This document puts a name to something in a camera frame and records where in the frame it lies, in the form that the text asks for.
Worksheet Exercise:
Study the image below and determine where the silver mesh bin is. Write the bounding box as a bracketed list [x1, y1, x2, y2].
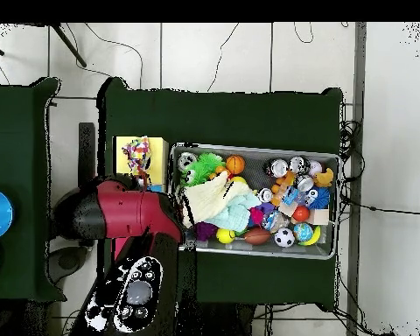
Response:
[169, 142, 340, 261]

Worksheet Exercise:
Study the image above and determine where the yellow smiley ball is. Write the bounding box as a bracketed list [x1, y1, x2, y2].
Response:
[215, 227, 236, 245]

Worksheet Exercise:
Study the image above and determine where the dark green side tablecloth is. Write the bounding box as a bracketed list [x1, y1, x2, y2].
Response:
[0, 76, 68, 303]

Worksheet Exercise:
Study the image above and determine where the brown toy football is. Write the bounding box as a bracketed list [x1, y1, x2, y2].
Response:
[242, 227, 272, 246]

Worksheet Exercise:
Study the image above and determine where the orange toy basketball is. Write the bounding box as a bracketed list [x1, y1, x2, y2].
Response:
[225, 154, 246, 175]

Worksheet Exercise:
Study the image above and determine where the black cable bundle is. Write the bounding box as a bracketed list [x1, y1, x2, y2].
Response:
[338, 120, 366, 183]

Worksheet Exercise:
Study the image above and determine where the grey round floor stand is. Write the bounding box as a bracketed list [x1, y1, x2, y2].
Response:
[48, 246, 88, 283]

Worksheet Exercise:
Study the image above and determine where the cream yellow cloth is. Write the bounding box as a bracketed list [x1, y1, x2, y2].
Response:
[181, 171, 255, 228]

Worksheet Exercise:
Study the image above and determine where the large blue spiky puffer toy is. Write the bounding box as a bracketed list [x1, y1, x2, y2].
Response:
[302, 186, 333, 211]

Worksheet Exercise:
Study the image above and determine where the light blue cloth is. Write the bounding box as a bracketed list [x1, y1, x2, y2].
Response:
[206, 192, 262, 233]

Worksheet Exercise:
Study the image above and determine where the knotted polka dot cloth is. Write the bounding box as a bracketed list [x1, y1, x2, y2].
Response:
[121, 136, 151, 176]

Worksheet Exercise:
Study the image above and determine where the black standing panel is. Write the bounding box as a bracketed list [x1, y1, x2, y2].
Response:
[77, 122, 96, 186]

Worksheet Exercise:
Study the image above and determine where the blue globe ball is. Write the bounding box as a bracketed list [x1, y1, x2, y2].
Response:
[292, 222, 314, 243]

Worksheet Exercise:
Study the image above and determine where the wooden three-hole box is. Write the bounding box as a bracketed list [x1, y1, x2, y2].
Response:
[111, 136, 170, 193]

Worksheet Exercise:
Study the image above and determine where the long black tripod leg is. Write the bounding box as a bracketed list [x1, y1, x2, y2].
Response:
[50, 23, 88, 68]

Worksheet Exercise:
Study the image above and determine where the thin black floor cable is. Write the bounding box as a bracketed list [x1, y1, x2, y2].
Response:
[66, 23, 144, 88]
[206, 23, 240, 93]

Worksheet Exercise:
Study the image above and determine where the green spiky puffer toy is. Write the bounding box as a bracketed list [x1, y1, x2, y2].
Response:
[178, 152, 226, 187]

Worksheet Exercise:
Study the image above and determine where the black white soccer ball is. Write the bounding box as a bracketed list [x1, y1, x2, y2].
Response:
[273, 227, 296, 249]

